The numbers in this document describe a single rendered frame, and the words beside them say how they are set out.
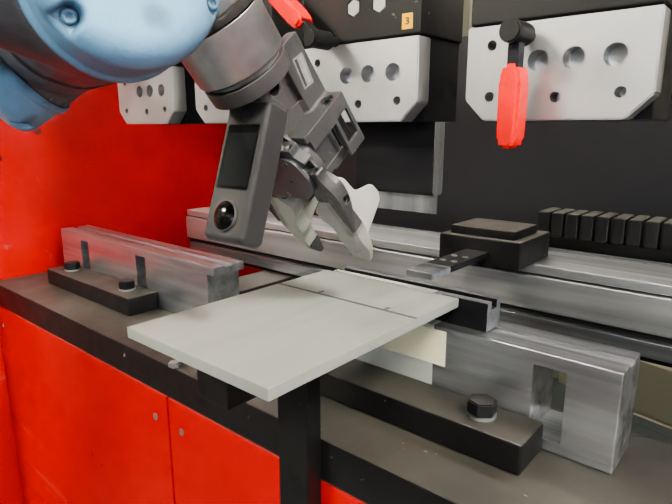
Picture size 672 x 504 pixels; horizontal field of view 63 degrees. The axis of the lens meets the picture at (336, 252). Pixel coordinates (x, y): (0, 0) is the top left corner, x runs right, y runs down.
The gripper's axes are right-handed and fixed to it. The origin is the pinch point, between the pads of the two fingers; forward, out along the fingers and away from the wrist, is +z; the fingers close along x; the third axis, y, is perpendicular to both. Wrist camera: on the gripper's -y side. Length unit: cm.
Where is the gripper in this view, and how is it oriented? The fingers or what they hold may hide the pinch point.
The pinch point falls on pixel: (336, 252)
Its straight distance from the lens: 55.0
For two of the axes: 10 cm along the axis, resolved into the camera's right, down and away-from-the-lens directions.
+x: -7.6, -1.4, 6.3
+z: 4.2, 6.4, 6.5
